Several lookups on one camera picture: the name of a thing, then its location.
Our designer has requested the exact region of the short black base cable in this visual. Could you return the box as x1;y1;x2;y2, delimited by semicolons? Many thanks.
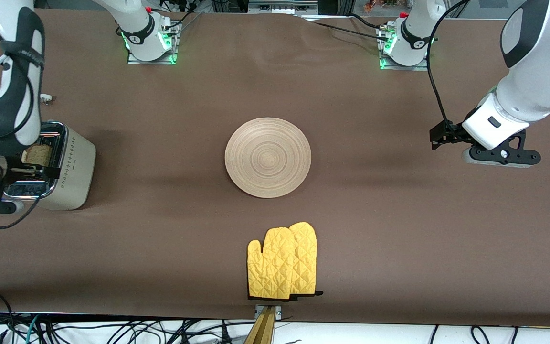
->
162;7;205;32

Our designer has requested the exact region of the slice of toast bread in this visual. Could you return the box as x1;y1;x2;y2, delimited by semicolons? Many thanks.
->
21;145;53;168

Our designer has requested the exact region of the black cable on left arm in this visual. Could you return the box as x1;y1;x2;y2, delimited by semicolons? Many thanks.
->
426;0;470;126

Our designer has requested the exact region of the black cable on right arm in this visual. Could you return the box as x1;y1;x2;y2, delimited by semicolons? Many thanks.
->
0;41;42;230

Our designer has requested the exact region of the teal cable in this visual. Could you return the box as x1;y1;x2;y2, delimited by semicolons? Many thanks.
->
23;314;42;344

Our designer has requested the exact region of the yellow quilted oven mitt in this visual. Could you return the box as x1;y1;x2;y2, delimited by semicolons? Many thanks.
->
247;228;300;301
288;222;324;298

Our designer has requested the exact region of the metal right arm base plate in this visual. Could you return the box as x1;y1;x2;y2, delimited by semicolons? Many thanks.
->
126;20;179;65

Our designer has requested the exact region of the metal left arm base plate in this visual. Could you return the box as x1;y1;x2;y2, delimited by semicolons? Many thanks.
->
377;25;431;72

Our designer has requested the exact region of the brown table cloth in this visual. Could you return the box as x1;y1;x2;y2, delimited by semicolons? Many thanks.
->
0;8;550;328

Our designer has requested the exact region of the black cable across table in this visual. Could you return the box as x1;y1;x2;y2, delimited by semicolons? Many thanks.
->
298;13;393;44

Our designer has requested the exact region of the cream and chrome toaster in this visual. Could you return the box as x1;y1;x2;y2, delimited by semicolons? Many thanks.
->
3;121;97;211

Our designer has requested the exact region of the wooden bar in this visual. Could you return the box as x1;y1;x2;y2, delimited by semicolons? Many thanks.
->
243;306;276;344

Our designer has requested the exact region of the round wooden plate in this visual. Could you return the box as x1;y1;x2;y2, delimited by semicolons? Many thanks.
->
224;117;312;199

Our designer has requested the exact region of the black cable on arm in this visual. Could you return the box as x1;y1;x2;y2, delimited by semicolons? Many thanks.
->
0;41;42;230
426;0;470;126

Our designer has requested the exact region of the small metal table bracket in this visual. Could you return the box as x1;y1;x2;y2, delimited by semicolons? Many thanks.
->
254;304;283;320

